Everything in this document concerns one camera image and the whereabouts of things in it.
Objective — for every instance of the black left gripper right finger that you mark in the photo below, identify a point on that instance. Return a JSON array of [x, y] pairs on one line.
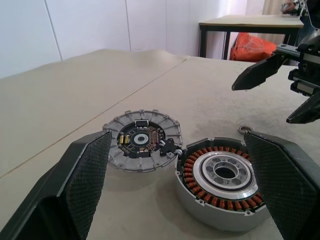
[[282, 185]]

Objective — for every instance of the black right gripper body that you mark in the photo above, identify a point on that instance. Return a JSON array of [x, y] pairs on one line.
[[308, 57]]

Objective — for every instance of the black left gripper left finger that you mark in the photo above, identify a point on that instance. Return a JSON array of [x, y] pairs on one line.
[[82, 180]]

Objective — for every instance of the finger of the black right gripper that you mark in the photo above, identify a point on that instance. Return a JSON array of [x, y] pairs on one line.
[[260, 72], [308, 112]]

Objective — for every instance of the silver stator housing copper windings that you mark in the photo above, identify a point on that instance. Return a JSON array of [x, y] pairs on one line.
[[215, 215]]

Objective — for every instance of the grey round metal part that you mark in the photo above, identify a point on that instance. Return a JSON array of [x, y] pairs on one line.
[[170, 125]]

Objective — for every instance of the orange chair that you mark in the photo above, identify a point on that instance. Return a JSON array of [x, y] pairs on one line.
[[242, 52]]

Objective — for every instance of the bystander in dark clothes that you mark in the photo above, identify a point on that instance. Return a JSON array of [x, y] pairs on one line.
[[290, 6]]

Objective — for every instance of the beige table black frame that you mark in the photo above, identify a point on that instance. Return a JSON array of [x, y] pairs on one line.
[[250, 21]]

